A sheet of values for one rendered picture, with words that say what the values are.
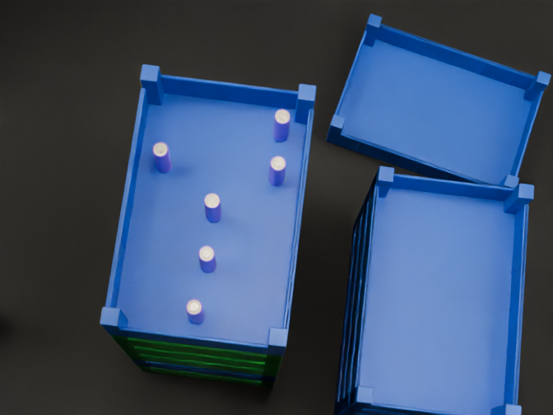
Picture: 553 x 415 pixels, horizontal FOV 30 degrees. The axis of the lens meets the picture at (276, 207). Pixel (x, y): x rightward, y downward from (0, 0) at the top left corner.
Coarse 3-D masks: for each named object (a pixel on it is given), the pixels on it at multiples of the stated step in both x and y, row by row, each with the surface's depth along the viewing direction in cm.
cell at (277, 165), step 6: (276, 156) 116; (270, 162) 116; (276, 162) 116; (282, 162) 116; (270, 168) 117; (276, 168) 116; (282, 168) 116; (270, 174) 119; (276, 174) 117; (282, 174) 118; (270, 180) 121; (276, 180) 120; (282, 180) 121
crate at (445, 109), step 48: (384, 48) 170; (432, 48) 167; (384, 96) 168; (432, 96) 168; (480, 96) 169; (528, 96) 167; (336, 144) 166; (384, 144) 166; (432, 144) 166; (480, 144) 167
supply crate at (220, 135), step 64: (192, 128) 124; (256, 128) 124; (128, 192) 116; (192, 192) 121; (256, 192) 122; (128, 256) 119; (192, 256) 120; (256, 256) 120; (128, 320) 117; (256, 320) 118
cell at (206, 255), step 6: (204, 246) 113; (210, 246) 113; (198, 252) 113; (204, 252) 113; (210, 252) 113; (204, 258) 113; (210, 258) 113; (204, 264) 115; (210, 264) 115; (204, 270) 118; (210, 270) 118
